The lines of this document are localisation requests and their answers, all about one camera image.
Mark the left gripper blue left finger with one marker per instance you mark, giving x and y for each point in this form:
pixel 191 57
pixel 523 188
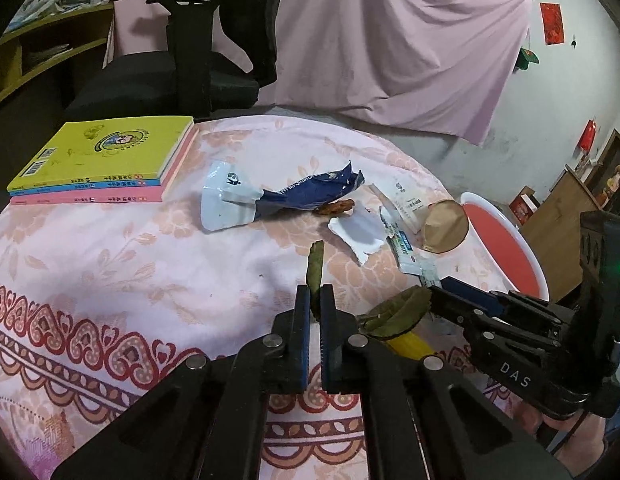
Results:
pixel 299 341

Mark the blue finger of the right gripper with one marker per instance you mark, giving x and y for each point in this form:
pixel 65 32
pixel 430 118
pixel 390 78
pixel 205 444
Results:
pixel 466 291

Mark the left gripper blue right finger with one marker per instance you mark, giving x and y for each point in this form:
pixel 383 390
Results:
pixel 330 341

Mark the green white small sachet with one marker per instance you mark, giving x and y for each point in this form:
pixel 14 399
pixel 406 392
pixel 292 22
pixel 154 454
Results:
pixel 425 270

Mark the broad green leaf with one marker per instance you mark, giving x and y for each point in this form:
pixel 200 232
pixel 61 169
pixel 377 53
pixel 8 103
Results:
pixel 396 316

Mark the long green leaf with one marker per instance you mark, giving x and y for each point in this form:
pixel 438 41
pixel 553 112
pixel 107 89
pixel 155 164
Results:
pixel 313 277

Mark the yellow plastic cap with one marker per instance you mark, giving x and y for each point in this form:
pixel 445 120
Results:
pixel 410 346

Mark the white torn paper piece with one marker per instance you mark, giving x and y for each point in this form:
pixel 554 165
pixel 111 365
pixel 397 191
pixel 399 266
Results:
pixel 361 230

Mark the brown dried fruit scrap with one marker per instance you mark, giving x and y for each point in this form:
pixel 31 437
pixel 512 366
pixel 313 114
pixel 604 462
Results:
pixel 335 209

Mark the blue white snack wrapper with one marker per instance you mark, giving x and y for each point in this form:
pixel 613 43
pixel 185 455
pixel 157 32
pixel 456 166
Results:
pixel 228 199

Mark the blue green narrow sachet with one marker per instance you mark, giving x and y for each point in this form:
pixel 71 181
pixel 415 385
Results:
pixel 400 244

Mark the white printed sachet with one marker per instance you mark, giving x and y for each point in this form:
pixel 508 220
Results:
pixel 408 200

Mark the red white plastic basin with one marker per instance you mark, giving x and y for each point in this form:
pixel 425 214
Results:
pixel 506 246

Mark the red box on floor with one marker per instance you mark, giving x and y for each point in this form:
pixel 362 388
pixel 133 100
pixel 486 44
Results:
pixel 524 205

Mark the wooden cabinet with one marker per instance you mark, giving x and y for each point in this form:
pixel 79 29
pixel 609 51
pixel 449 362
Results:
pixel 553 233

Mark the floral pink tablecloth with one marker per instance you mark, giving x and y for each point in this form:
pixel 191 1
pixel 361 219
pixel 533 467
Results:
pixel 99 302

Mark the green red hanging ornament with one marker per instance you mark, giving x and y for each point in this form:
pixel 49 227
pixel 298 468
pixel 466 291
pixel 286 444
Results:
pixel 525 58

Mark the pink hanging bed sheet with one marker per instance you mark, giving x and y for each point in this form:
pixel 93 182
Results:
pixel 437 66

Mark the stack of colourful books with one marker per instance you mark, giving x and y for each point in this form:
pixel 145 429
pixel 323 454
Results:
pixel 109 161

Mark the black office chair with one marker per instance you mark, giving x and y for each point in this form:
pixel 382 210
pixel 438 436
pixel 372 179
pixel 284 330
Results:
pixel 220 54

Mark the wooden shelf desk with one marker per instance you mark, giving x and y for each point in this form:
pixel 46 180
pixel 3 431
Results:
pixel 36 48

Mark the pile of papers on shelf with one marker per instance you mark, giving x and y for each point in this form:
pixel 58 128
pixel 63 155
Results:
pixel 34 10

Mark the red paper wall decoration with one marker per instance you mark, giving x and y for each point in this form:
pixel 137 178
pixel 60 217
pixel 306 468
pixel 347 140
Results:
pixel 552 21

